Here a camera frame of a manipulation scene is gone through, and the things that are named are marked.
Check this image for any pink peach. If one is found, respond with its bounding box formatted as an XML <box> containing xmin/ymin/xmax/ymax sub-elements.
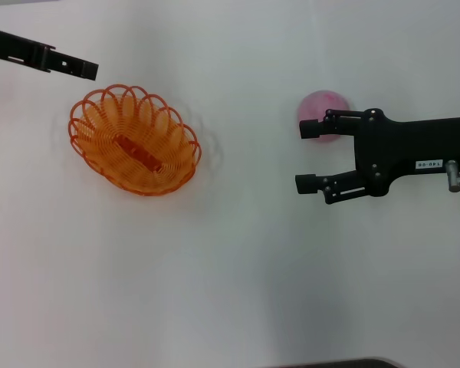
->
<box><xmin>297</xmin><ymin>89</ymin><xmax>350</xmax><ymax>145</ymax></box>

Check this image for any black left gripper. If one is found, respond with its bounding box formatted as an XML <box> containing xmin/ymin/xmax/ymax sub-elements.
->
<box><xmin>0</xmin><ymin>25</ymin><xmax>100</xmax><ymax>82</ymax></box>

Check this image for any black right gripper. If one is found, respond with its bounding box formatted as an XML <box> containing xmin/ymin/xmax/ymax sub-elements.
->
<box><xmin>294</xmin><ymin>108</ymin><xmax>460</xmax><ymax>206</ymax></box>

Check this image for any orange plastic wire basket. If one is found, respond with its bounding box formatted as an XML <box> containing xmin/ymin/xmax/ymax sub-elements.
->
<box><xmin>67</xmin><ymin>82</ymin><xmax>204</xmax><ymax>199</ymax></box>

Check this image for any dark robot torso cover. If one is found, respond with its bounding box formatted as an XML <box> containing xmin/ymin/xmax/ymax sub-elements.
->
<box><xmin>252</xmin><ymin>357</ymin><xmax>402</xmax><ymax>368</ymax></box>

